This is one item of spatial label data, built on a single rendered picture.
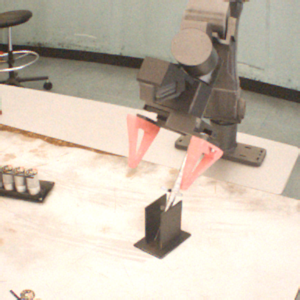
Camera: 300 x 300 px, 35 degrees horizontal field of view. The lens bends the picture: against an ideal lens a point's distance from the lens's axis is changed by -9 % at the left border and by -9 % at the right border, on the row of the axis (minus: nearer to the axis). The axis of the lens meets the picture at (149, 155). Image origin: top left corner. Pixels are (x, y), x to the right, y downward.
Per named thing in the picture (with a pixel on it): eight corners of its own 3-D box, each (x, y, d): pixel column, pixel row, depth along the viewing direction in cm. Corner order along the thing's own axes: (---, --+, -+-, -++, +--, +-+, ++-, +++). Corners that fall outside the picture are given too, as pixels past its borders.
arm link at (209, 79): (206, 87, 71) (222, 47, 71) (169, 74, 72) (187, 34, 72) (212, 98, 77) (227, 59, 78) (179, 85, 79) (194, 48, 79)
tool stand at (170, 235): (180, 259, 85) (205, 201, 85) (151, 259, 76) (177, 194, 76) (154, 247, 88) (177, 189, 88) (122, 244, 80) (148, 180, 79)
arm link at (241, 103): (244, 102, 100) (247, 92, 104) (201, 96, 102) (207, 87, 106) (242, 130, 103) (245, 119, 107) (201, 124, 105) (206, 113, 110)
